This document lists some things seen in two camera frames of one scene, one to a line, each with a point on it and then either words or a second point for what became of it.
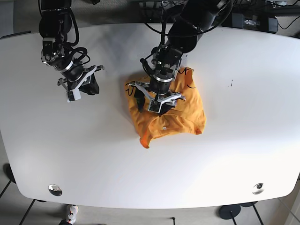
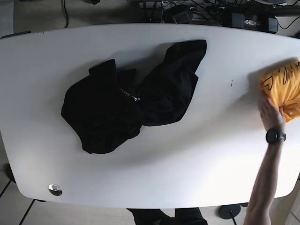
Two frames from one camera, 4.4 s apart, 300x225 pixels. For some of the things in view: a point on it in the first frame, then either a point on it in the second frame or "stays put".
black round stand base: x=225 y=211 stays put
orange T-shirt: x=188 y=117 -> x=282 y=86
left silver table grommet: x=55 y=190 stays put
